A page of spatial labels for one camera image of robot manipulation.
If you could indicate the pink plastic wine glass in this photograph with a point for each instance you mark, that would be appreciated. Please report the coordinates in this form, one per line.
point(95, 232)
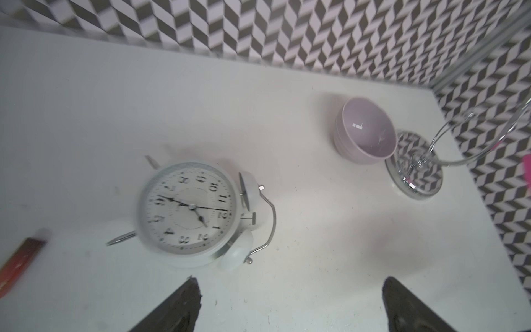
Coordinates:
point(526, 162)

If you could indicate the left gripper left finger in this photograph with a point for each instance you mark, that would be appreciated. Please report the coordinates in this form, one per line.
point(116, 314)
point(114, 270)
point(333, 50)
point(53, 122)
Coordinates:
point(179, 312)

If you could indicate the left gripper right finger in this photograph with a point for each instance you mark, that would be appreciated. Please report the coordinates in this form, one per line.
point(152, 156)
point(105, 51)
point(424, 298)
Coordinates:
point(406, 312)

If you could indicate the white alarm clock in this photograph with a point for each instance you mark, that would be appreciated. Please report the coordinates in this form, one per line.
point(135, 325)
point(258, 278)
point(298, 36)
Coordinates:
point(195, 213)

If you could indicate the lilac small bowl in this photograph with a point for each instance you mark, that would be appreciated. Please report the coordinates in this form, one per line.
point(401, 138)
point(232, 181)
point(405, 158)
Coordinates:
point(363, 133)

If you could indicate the red battery far left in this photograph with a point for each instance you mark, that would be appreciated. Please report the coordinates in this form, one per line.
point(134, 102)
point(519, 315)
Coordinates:
point(22, 258)

